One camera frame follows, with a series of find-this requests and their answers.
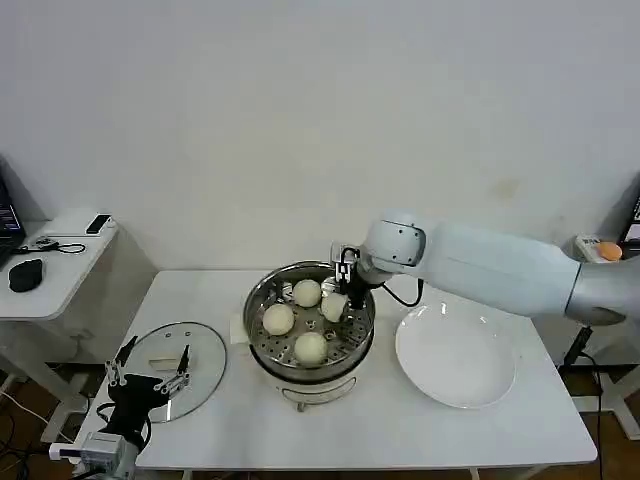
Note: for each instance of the white round plate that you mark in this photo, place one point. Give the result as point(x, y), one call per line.
point(452, 357)

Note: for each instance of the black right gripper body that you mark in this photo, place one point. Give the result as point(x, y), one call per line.
point(361, 280)

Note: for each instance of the white electric cooker base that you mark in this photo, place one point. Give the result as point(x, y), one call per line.
point(310, 387)

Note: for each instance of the black smartphone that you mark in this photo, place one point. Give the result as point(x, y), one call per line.
point(98, 224)

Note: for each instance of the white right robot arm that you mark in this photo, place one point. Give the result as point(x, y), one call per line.
point(500, 270)

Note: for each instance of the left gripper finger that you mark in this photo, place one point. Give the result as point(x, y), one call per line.
point(182, 361)
point(122, 352)

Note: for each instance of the steel perforated steamer basket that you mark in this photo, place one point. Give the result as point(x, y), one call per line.
point(350, 335)

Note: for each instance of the black laptop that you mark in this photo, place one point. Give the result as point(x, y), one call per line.
point(9, 220)

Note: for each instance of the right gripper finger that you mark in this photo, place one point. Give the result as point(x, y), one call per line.
point(343, 280)
point(358, 300)

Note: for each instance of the white desk with legs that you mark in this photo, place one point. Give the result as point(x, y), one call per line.
point(617, 400)

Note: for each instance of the white side desk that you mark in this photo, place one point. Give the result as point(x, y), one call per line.
point(55, 285)

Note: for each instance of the round glass lid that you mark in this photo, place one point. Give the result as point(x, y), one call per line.
point(200, 360)

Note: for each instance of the dark laptop screen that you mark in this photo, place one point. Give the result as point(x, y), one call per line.
point(634, 220)

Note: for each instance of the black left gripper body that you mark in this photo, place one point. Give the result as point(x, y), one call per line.
point(135, 400)

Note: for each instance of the white steamed bun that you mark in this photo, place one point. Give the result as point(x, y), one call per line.
point(311, 348)
point(332, 309)
point(278, 320)
point(307, 293)

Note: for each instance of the black computer mouse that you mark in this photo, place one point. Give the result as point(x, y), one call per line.
point(26, 276)

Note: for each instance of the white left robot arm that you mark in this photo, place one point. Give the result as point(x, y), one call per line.
point(100, 455)

